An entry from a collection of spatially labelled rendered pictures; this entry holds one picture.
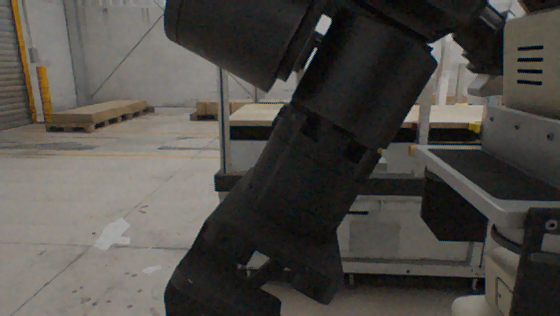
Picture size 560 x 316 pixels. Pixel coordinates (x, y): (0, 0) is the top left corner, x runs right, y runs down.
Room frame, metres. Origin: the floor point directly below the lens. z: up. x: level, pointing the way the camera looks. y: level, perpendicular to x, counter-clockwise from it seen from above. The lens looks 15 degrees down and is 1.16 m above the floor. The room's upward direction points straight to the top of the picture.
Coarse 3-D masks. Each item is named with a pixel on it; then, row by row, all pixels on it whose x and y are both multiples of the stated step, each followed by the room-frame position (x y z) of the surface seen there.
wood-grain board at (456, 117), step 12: (240, 108) 2.13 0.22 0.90; (252, 108) 2.14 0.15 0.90; (264, 108) 2.14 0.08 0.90; (276, 108) 2.14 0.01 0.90; (432, 108) 2.14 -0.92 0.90; (444, 108) 2.14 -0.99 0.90; (456, 108) 2.14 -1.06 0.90; (468, 108) 2.14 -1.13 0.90; (480, 108) 2.14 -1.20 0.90; (240, 120) 1.69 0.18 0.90; (252, 120) 1.68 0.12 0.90; (264, 120) 1.68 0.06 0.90; (408, 120) 1.67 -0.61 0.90; (432, 120) 1.67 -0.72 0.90; (444, 120) 1.67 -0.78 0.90; (456, 120) 1.67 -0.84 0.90; (468, 120) 1.67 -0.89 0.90; (480, 120) 1.67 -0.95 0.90
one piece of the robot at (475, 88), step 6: (480, 78) 0.61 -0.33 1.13; (486, 78) 0.59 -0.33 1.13; (474, 84) 0.61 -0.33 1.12; (480, 84) 0.59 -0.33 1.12; (468, 90) 0.62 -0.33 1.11; (474, 90) 0.60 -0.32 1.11; (480, 90) 0.58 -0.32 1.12; (486, 90) 0.58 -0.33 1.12; (480, 96) 0.58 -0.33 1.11; (486, 96) 0.58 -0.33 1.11
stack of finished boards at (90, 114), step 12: (72, 108) 6.99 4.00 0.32; (84, 108) 6.99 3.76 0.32; (96, 108) 6.99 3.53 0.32; (108, 108) 6.99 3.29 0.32; (120, 108) 7.35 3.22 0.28; (132, 108) 7.89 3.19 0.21; (60, 120) 6.30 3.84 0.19; (72, 120) 6.29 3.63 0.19; (84, 120) 6.28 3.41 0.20; (96, 120) 6.38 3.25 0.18
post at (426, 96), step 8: (432, 80) 1.43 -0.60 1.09; (424, 88) 1.43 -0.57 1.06; (432, 88) 1.43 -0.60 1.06; (424, 96) 1.43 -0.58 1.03; (424, 104) 1.43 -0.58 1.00; (424, 112) 1.43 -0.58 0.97; (424, 120) 1.43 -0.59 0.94; (424, 128) 1.43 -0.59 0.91; (416, 136) 1.46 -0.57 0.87; (424, 136) 1.43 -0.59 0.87; (416, 144) 1.45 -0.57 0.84; (424, 144) 1.43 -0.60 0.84; (416, 160) 1.43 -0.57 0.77; (416, 168) 1.43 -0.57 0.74
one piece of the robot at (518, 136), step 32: (512, 128) 0.43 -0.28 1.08; (544, 128) 0.37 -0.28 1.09; (448, 160) 0.44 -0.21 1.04; (480, 160) 0.44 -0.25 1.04; (512, 160) 0.42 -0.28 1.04; (544, 160) 0.36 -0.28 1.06; (448, 192) 0.52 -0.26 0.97; (480, 192) 0.32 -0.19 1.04; (512, 192) 0.32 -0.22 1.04; (544, 192) 0.32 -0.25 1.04; (448, 224) 0.52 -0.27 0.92; (480, 224) 0.51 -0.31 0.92; (512, 224) 0.27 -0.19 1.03; (544, 224) 0.26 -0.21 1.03; (544, 256) 0.26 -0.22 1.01; (544, 288) 0.26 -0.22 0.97
